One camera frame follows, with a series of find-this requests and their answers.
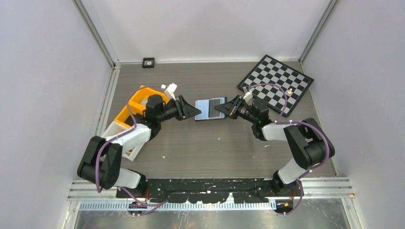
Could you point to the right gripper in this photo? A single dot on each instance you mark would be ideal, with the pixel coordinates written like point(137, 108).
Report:
point(232, 107)

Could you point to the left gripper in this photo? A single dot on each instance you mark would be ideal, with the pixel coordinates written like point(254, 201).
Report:
point(184, 109)

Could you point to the black leather card holder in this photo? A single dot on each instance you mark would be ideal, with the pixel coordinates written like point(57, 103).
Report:
point(208, 112)

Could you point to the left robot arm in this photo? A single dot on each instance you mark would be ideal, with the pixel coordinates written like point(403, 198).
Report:
point(101, 161)

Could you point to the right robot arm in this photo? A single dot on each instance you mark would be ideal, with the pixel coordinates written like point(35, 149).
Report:
point(309, 145)

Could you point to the black white chessboard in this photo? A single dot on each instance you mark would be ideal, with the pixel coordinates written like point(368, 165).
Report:
point(279, 78)

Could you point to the yellow plastic bin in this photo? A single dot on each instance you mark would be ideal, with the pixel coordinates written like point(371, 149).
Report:
point(141, 95)
point(124, 118)

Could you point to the small black square box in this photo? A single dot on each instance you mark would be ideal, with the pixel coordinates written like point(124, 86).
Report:
point(148, 62)

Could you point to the white plastic tray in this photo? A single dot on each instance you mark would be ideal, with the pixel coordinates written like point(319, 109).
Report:
point(132, 142)

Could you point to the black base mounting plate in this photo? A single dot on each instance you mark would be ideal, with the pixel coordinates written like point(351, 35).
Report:
point(209, 190)

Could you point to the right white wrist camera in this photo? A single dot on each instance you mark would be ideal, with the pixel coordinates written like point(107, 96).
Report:
point(248, 93)

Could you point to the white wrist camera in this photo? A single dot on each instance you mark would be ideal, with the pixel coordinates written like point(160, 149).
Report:
point(248, 93)
point(169, 90)

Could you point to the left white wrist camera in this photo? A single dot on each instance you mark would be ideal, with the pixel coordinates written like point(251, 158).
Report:
point(169, 90)

